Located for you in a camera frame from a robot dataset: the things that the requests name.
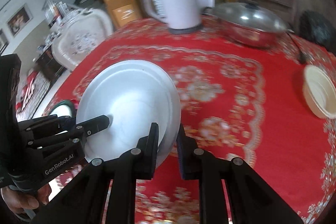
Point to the glass pot lid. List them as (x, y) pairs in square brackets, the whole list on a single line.
[(249, 15)]

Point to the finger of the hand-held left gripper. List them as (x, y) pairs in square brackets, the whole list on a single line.
[(94, 124), (47, 123)]

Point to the large white bowl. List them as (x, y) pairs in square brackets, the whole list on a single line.
[(131, 92)]

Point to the framed wall picture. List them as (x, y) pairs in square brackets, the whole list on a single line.
[(19, 19), (3, 41)]

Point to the green plastic bowl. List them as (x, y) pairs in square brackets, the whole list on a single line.
[(70, 102)]

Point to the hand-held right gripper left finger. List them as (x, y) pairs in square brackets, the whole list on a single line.
[(153, 150)]

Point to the stair railing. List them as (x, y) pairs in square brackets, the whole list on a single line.
[(57, 10)]

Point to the person's left hand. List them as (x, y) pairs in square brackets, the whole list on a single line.
[(23, 200)]

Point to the stainless steel pot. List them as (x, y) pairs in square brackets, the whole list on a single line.
[(249, 36)]

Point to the small white bowl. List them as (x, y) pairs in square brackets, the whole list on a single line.
[(63, 110)]

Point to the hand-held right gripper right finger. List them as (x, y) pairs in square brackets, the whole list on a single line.
[(182, 158)]

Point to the black plastic bag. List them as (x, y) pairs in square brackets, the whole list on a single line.
[(315, 29)]

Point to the dark wooden cabinet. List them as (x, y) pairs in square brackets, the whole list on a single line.
[(50, 64)]

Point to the white ornate chair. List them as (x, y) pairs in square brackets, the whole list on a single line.
[(78, 40)]

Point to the cream bowl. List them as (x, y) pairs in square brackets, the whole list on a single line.
[(319, 92)]

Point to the red floral tablecloth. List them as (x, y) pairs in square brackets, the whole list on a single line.
[(223, 108)]

